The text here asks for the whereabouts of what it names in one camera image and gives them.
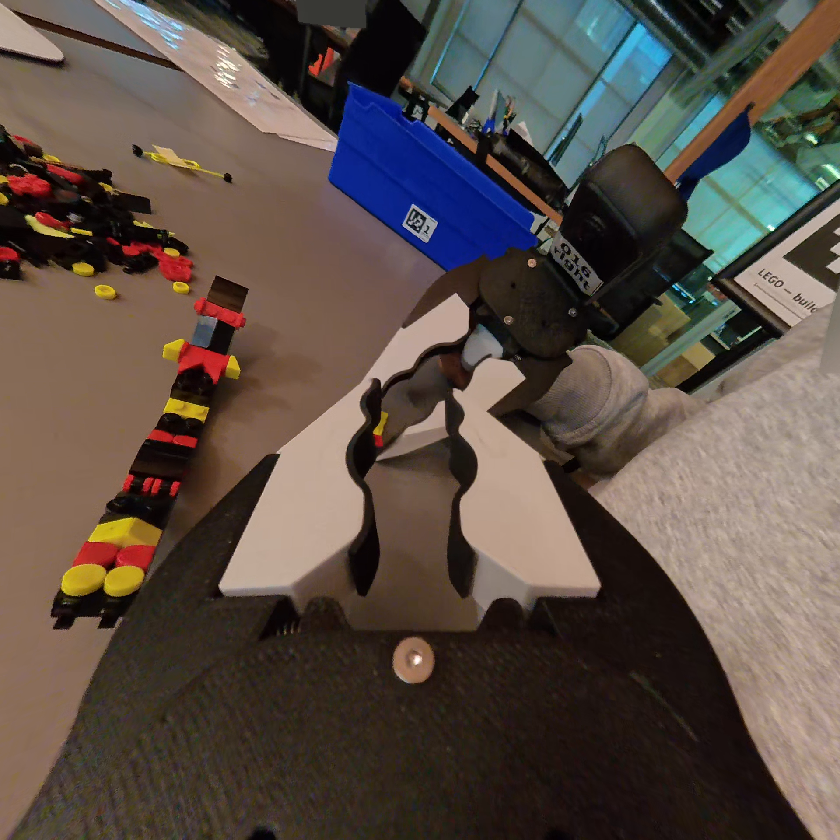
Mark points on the person's right forearm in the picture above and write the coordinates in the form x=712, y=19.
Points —
x=590, y=407

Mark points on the large blue plastic bin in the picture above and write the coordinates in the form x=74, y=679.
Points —
x=420, y=177

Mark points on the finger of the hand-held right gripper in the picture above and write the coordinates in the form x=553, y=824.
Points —
x=433, y=325
x=489, y=387

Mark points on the blue cloth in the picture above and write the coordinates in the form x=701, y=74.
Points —
x=718, y=151

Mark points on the white board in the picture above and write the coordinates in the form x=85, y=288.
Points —
x=23, y=36

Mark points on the long lego build strip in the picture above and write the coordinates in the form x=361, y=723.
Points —
x=177, y=420

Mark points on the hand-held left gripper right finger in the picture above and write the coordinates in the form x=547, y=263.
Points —
x=525, y=525

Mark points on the white printed sign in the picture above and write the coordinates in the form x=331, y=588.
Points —
x=794, y=262

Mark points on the black bundle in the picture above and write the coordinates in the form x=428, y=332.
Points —
x=525, y=167

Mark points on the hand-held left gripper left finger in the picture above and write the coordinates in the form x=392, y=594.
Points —
x=295, y=512

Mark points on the white instruction sheet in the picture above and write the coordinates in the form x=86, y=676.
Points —
x=229, y=72

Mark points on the pile of lego pieces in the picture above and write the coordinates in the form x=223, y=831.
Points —
x=59, y=203

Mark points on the yellow stick with black ends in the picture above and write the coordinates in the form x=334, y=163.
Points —
x=184, y=164

